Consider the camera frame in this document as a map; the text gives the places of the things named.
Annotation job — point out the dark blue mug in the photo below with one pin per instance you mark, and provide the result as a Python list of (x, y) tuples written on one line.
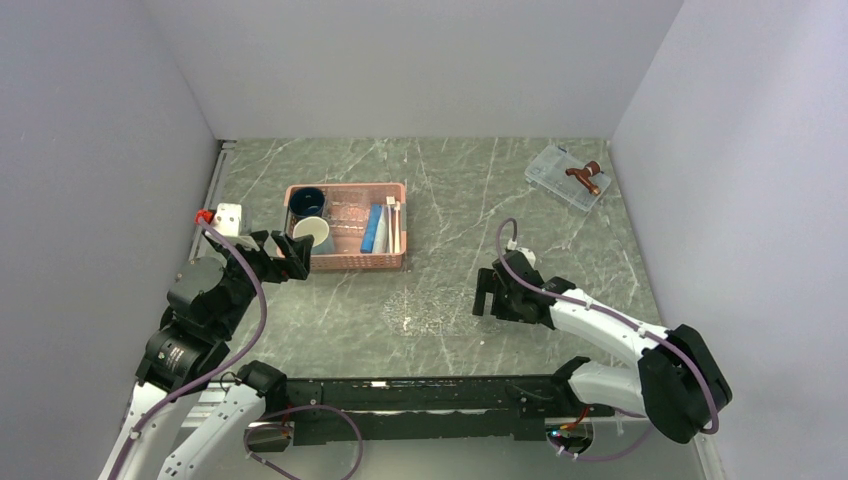
[(307, 202)]

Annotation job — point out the white toothbrush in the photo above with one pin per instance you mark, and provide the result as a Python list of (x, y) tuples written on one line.
[(390, 204), (396, 228)]

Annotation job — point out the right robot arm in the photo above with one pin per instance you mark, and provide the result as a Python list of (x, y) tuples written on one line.
[(667, 376)]

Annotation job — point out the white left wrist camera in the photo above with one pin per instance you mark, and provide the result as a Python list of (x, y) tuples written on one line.
[(232, 219)]

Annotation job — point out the pink plastic perforated basket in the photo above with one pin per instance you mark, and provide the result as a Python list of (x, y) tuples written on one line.
[(348, 255)]

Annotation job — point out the brown copper faucet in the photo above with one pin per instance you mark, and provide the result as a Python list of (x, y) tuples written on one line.
[(583, 176)]

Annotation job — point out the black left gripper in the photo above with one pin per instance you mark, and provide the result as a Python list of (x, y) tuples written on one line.
[(295, 261)]

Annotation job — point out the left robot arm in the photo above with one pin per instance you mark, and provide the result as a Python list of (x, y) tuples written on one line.
[(205, 306)]

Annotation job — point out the blue toothpaste tube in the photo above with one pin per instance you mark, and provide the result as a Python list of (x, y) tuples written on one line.
[(368, 237)]

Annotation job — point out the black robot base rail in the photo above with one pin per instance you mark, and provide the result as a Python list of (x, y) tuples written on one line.
[(523, 408)]

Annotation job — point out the light blue mug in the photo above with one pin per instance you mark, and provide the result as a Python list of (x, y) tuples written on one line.
[(319, 230)]

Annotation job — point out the clear textured plastic tray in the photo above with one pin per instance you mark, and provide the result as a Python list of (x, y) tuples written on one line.
[(347, 211)]

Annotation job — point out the clear plastic organizer box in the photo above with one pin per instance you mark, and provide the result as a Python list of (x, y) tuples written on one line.
[(547, 172)]

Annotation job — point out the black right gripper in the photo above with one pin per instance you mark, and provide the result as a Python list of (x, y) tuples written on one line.
[(488, 281)]

